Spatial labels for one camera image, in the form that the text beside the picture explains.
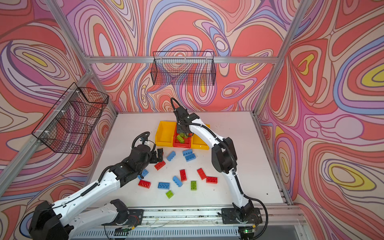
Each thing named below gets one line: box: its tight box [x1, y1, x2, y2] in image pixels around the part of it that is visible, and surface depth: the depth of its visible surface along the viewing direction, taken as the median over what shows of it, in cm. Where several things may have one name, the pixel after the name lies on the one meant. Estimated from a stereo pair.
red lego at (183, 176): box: [179, 169, 187, 182], surface depth 88 cm
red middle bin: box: [172, 122, 194, 149], surface depth 98 cm
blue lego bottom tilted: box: [172, 175, 183, 188], surface depth 86 cm
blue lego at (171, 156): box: [167, 150, 176, 162], surface depth 96 cm
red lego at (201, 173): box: [197, 167, 207, 180], surface depth 88 cm
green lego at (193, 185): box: [190, 181, 197, 191], surface depth 84 cm
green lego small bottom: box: [165, 190, 174, 199], surface depth 82 cm
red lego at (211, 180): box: [206, 176, 218, 184], surface depth 86 cm
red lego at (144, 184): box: [138, 179, 152, 189], surface depth 86 cm
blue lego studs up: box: [182, 149, 193, 157], surface depth 98 cm
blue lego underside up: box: [185, 153, 196, 162], surface depth 95 cm
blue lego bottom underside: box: [157, 182, 171, 190], surface depth 84 cm
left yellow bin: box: [155, 121, 177, 147], surface depth 107 cm
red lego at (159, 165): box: [154, 160, 166, 171], surface depth 91 cm
